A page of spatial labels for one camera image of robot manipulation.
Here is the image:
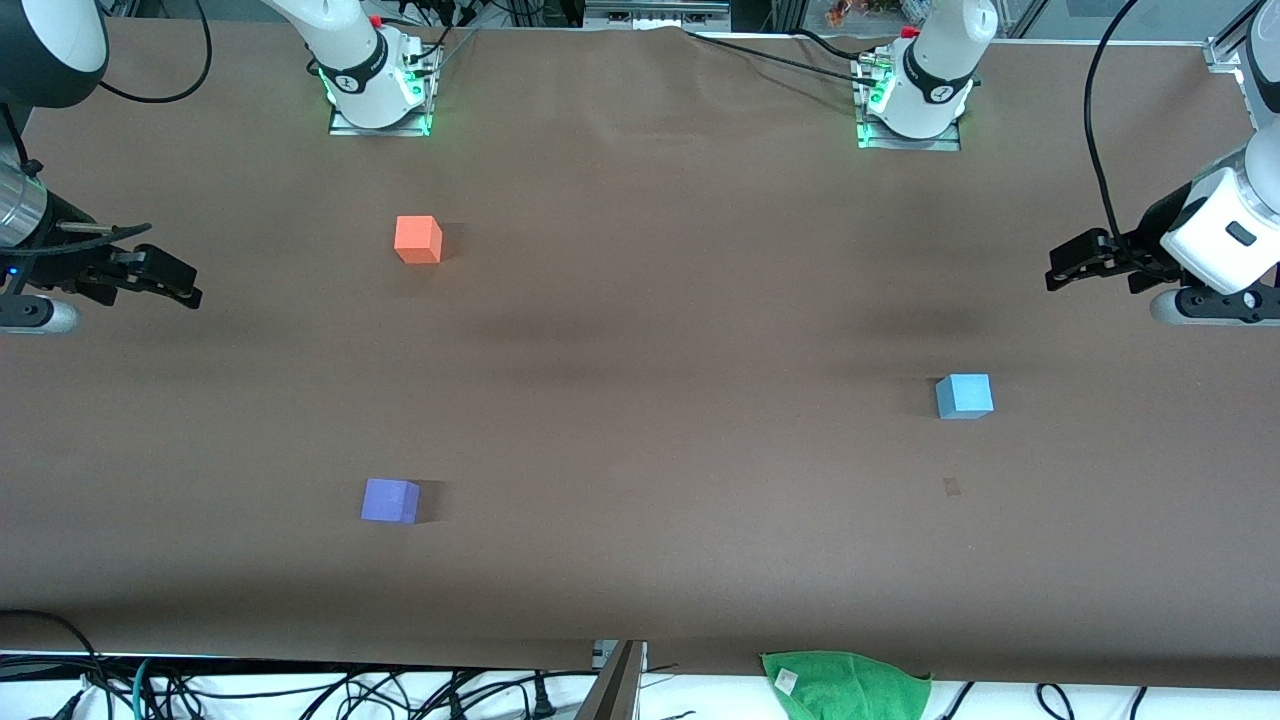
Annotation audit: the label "purple foam block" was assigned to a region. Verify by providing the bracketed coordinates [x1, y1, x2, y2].
[361, 478, 421, 524]

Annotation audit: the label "aluminium frame rail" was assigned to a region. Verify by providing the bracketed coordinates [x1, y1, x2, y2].
[585, 0, 731, 31]

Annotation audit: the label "blue foam block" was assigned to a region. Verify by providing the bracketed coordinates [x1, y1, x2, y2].
[935, 373, 995, 420]

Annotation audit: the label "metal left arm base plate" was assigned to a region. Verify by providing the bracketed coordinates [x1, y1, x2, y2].
[855, 52, 963, 152]

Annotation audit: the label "short black table cable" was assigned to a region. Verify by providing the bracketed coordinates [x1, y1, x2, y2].
[788, 28, 871, 63]

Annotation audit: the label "colourful small toys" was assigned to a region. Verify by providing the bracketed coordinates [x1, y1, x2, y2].
[825, 0, 906, 27]

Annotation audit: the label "thick black looped cable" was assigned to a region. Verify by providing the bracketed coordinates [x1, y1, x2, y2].
[0, 609, 104, 720]

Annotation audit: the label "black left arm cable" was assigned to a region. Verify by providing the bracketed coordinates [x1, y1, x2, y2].
[1085, 0, 1161, 281]

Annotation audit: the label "brown table cover sheet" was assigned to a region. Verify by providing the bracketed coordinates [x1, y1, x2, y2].
[0, 18, 1280, 691]

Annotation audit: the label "orange foam block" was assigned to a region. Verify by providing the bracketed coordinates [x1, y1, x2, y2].
[394, 215, 443, 265]

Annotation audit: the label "green towel cloth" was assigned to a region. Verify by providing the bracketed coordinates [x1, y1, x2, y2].
[760, 650, 933, 720]

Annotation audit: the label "grey metal bar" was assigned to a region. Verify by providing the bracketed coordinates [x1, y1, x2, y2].
[575, 640, 647, 720]

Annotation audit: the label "long black table cable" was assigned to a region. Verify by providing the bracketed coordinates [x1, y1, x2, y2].
[683, 28, 881, 89]

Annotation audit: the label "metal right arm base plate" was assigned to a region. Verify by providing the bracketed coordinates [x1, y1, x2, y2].
[328, 40, 437, 137]

